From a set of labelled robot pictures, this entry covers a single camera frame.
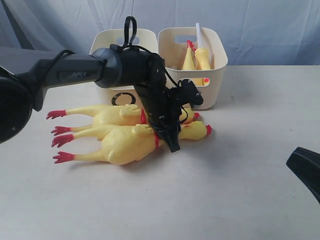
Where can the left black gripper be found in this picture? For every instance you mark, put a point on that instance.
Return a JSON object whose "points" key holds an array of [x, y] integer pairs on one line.
{"points": [[158, 102]]}

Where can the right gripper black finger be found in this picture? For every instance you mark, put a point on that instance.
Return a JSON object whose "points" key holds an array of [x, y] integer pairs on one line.
{"points": [[305, 164]]}

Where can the whole yellow rubber chicken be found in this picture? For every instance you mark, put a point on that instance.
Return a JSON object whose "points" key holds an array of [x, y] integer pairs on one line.
{"points": [[102, 114], [120, 145]]}

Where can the legless yellow rubber chicken body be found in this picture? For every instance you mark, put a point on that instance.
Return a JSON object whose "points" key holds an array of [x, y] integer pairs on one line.
{"points": [[190, 63]]}

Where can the chicken head with white tube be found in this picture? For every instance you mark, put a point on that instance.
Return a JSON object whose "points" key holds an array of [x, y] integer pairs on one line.
{"points": [[201, 53]]}

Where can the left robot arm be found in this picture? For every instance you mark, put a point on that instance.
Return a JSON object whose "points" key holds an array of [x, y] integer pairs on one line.
{"points": [[26, 75]]}

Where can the cream bin marked X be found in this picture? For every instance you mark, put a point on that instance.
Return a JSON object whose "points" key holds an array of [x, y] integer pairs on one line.
{"points": [[172, 46]]}

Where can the cream bin marked O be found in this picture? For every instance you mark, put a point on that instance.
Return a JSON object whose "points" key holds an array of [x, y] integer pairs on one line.
{"points": [[122, 95]]}

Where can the blue-grey backdrop curtain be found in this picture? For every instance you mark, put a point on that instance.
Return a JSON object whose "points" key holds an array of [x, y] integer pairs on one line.
{"points": [[253, 32]]}

